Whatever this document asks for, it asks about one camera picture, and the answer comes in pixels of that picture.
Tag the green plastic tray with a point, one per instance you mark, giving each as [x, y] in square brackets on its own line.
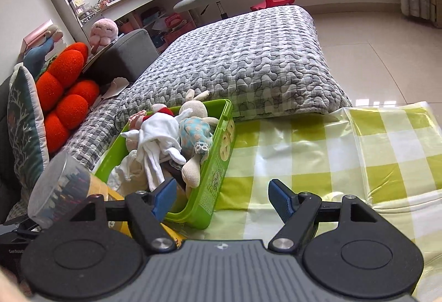
[214, 184]

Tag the scalloped white paper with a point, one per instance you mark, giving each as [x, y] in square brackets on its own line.
[115, 87]

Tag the flat book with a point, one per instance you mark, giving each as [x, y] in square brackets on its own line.
[100, 56]

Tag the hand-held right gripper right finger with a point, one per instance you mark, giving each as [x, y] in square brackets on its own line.
[281, 200]

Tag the red and white doll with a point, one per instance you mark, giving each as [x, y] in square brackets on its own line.
[162, 111]

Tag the orange carrot plush pillow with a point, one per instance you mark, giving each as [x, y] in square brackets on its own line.
[69, 105]

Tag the pink plush toy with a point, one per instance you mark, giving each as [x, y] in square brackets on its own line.
[103, 34]

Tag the person's left forearm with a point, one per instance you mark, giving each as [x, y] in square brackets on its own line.
[5, 288]

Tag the white cloth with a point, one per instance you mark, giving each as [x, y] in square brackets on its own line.
[155, 143]

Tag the rabbit doll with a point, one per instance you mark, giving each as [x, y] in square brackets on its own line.
[193, 129]

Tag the cream cloth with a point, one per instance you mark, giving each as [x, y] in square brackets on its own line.
[121, 170]

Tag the teal cushion with tree print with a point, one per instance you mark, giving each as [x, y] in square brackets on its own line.
[26, 129]

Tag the red basket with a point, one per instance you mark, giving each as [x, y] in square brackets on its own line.
[178, 27]

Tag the green checked plastic tablecloth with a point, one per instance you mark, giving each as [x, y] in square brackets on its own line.
[310, 167]

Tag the pink box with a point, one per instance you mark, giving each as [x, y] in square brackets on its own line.
[36, 35]

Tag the grey sofa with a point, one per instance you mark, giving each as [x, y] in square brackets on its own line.
[127, 56]

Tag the grey quilted cushion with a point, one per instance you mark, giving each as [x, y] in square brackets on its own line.
[241, 63]

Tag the yellow tube with clear lid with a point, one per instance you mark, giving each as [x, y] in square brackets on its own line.
[62, 191]

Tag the blue plush toy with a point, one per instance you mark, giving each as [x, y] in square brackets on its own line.
[36, 58]

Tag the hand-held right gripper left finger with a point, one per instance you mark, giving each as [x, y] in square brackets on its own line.
[164, 200]

